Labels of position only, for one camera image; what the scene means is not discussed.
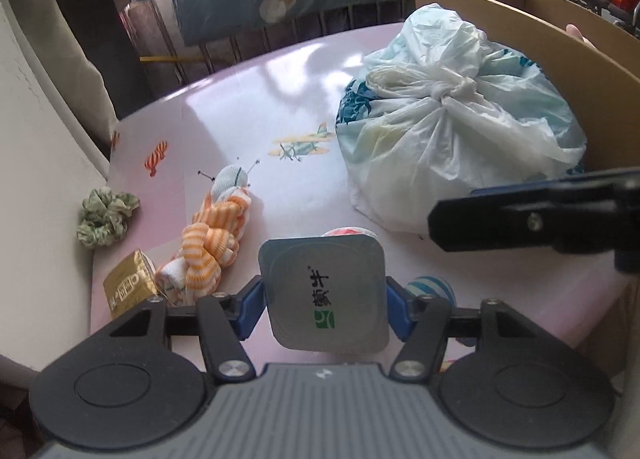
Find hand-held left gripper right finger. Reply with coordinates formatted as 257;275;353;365
385;276;541;384

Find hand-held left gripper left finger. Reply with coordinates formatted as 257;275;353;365
107;276;266;385

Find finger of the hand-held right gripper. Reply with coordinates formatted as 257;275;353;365
427;168;640;280

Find grey lidded cup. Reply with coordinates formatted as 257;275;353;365
257;234;391;352

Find cardboard box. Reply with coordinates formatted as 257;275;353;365
414;0;640;180

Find orange striped socks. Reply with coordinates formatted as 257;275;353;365
152;165;253;307

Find tied white plastic bag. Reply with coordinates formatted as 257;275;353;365
334;2;588;235

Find gold tissue packet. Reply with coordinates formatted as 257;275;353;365
102;249;166;320

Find green floral scrunchie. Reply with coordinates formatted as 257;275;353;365
76;188;141;251

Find cream padded furniture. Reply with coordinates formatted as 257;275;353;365
0;0;111;375

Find beige curtain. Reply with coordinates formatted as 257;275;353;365
15;0;131;145

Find metal railing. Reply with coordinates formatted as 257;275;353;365
120;0;416;90

